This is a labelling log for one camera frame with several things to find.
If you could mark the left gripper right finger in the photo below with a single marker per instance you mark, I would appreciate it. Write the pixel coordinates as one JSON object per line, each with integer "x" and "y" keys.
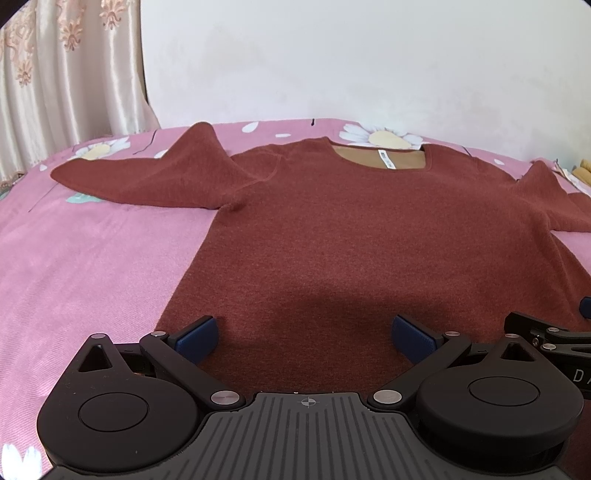
{"x": 429, "y": 351}

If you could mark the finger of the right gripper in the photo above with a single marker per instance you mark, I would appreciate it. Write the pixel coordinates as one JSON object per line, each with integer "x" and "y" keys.
{"x": 558, "y": 344}

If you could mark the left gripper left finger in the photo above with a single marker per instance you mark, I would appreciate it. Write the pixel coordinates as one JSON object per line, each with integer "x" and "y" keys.
{"x": 175, "y": 357}

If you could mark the dark red knit sweater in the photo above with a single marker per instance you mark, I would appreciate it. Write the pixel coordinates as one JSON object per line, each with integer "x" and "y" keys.
{"x": 314, "y": 249}

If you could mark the pink floral bed sheet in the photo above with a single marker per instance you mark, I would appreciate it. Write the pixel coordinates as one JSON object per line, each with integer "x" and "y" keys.
{"x": 71, "y": 265}

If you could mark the cream floral satin curtain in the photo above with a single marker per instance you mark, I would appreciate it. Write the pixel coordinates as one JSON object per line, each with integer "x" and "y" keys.
{"x": 71, "y": 71}

